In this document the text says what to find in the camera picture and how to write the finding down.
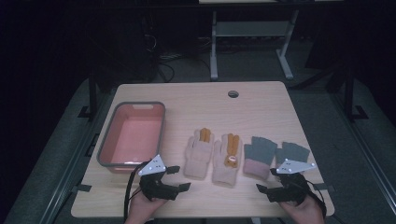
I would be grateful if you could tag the beige and orange knit glove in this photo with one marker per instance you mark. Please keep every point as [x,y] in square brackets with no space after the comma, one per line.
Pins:
[223,174]
[197,155]

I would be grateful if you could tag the grey glove with pink cuff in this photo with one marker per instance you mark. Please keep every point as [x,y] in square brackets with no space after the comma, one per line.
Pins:
[295,152]
[260,149]

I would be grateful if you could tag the person's right hand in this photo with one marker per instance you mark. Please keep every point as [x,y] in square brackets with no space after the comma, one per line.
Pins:
[306,213]

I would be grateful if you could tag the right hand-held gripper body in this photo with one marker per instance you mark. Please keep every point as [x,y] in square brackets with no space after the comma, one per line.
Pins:
[292,189]

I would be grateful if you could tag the black metal stand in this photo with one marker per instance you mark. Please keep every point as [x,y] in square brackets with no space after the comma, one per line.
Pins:
[92,96]
[349,93]

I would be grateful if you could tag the pink basin with grey rim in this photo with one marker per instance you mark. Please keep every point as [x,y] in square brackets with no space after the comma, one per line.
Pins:
[134,137]

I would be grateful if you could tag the person's left hand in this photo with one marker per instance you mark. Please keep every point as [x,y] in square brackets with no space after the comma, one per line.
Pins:
[141,210]

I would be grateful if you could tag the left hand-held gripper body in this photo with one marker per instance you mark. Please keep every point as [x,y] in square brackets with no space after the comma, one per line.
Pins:
[155,186]

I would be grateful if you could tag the grey metal desk frame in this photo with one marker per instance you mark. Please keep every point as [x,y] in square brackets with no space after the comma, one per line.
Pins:
[214,46]

